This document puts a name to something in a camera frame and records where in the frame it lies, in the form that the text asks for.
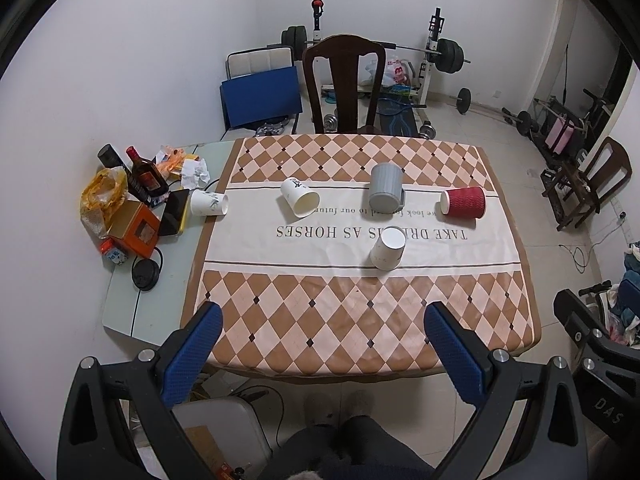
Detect white padded chair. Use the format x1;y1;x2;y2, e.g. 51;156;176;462
226;46;297;81

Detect orange wrapper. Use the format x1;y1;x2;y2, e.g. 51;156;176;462
154;145;190;182

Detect small orange and blue packet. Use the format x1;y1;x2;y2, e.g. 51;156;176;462
99;238;128;264

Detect barbell with black plates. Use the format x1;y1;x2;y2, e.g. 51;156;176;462
280;25;472;74

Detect orange cardboard box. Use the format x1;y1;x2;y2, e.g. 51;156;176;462
107;200;161;259

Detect brown wooden chair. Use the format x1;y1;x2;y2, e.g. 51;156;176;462
542;136;634;232

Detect black floor cable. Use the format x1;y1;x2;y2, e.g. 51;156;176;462
558;243;595;276

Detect pile of clothes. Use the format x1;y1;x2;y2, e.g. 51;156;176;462
580;241;640;347

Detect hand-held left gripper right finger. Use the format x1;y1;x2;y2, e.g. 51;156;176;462
424;301;591;480

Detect black cylinder tube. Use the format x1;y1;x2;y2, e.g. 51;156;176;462
97;144;132;169

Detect small barbell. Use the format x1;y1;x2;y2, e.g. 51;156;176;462
455;88;533;137

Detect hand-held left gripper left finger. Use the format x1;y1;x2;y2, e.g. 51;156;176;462
59;301;223;480

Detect amber liquor bottle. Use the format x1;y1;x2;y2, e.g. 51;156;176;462
125;146;170;199

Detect pink printed plastic bag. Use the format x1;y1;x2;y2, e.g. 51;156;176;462
382;57;414;89

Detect red ribbed paper cup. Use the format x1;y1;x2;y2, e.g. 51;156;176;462
440;186;487;220

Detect dark wooden chair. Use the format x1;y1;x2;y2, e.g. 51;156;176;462
302;35;387;135

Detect white weight rack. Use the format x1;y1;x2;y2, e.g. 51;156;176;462
305;0;447;126

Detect person's legs in dark pants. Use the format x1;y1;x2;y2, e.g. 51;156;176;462
265;390;437;480

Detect black round disc with cable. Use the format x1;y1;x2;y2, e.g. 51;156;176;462
131;246;164;291

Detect blue board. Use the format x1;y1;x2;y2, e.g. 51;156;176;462
220;66;304;131

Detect crumpled white paper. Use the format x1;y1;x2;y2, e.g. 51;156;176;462
180;157;211;190

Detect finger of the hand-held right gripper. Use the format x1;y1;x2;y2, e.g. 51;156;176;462
552;288;615;358

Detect checkered tablecloth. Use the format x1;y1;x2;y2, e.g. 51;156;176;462
181;134;543;378

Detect white plastic bag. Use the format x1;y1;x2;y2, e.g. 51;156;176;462
359;55;385;87

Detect grey ribbed cup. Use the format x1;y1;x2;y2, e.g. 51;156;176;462
369;162;406;213

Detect black phone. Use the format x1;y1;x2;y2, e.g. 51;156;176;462
159;189;191;233

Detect yellow plastic bag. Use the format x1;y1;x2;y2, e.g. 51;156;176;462
80;167;129;239

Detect black exercise machine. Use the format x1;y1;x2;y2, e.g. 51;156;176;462
532;89;617;162

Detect black and blue bench pad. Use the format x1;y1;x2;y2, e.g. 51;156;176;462
375;97;419;136

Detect white paper cup with print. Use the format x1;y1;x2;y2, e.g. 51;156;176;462
190;190;230;216

